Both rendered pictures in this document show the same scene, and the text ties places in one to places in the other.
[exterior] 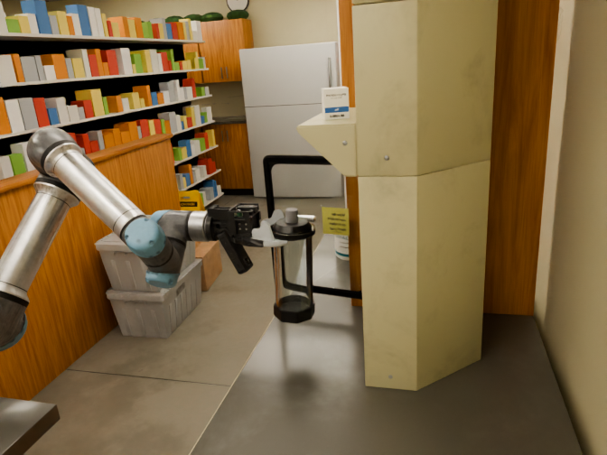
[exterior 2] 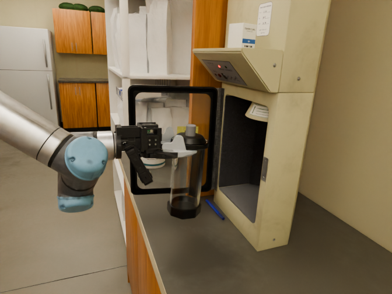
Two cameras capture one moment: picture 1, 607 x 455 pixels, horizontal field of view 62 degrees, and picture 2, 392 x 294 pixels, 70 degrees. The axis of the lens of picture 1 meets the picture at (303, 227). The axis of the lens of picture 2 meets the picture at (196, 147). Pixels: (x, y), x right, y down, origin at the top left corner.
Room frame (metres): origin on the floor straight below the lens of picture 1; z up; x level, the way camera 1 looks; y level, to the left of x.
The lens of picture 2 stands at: (0.49, 0.47, 1.49)
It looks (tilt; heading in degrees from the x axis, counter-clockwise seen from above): 18 degrees down; 323
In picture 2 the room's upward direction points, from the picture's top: 3 degrees clockwise
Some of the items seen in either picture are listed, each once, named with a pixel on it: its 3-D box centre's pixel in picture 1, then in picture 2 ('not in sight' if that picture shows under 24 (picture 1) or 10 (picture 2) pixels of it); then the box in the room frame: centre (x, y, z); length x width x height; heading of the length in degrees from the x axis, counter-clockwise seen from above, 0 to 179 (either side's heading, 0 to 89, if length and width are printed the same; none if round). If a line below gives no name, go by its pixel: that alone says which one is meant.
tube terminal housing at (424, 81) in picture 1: (426, 197); (276, 112); (1.05, -0.27, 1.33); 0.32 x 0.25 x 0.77; 164
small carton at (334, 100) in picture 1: (335, 103); (241, 37); (1.05, -0.08, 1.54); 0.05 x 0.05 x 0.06; 2
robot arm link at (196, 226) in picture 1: (204, 226); (107, 145); (1.17, 0.24, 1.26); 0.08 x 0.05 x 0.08; 164
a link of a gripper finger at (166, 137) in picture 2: (279, 220); (170, 136); (1.17, 0.06, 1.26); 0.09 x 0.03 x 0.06; 98
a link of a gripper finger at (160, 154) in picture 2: (252, 239); (161, 153); (1.10, 0.12, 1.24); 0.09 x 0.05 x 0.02; 50
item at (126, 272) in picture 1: (153, 251); not in sight; (3.13, 1.01, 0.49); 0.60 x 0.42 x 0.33; 164
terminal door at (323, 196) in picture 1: (318, 227); (172, 142); (1.30, -0.04, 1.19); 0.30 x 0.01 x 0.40; 64
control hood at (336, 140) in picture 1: (341, 137); (229, 67); (1.10, -0.10, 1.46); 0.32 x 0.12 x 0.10; 164
